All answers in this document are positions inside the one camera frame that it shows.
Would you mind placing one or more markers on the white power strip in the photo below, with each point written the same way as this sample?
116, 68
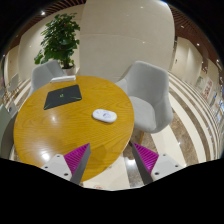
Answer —
62, 79

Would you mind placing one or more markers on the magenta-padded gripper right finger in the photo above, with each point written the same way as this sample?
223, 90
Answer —
146, 158

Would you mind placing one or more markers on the white plant pot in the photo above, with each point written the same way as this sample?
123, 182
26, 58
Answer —
70, 70

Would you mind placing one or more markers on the white printed computer mouse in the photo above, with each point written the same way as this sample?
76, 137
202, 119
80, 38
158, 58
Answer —
104, 115

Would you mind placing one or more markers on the black mouse pad green lines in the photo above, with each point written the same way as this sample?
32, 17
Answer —
62, 96

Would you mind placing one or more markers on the red and white wall poster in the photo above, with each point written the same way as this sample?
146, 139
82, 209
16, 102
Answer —
207, 88

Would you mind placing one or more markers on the group of distant chairs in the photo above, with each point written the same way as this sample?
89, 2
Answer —
12, 85

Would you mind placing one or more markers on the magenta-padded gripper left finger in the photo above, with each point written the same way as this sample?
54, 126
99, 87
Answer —
77, 158

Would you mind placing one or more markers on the grey-green chair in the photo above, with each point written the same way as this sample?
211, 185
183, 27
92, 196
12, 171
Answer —
4, 130

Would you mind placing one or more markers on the green leafy potted plant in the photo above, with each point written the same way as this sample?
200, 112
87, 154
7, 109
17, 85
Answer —
60, 40

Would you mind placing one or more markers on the light grey armchair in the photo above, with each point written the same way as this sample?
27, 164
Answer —
41, 75
146, 93

